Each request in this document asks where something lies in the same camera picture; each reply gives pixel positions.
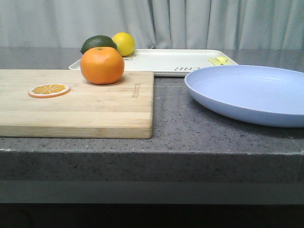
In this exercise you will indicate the orange fruit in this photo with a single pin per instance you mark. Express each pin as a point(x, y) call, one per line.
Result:
point(102, 65)

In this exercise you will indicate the light blue plate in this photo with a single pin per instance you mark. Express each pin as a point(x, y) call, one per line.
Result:
point(254, 94)

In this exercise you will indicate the cream rectangular tray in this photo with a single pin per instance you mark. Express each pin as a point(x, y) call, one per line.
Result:
point(172, 62)

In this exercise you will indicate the wooden cutting board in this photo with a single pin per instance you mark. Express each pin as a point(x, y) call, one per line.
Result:
point(120, 110)

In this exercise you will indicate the yellow lemon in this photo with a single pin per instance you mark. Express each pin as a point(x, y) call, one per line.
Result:
point(125, 43)

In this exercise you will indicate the grey curtain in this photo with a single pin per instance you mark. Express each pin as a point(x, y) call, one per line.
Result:
point(178, 24)

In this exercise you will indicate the green lime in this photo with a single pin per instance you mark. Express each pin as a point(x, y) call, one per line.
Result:
point(97, 41)

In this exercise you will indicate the orange slice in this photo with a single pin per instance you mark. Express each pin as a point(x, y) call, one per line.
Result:
point(49, 90)

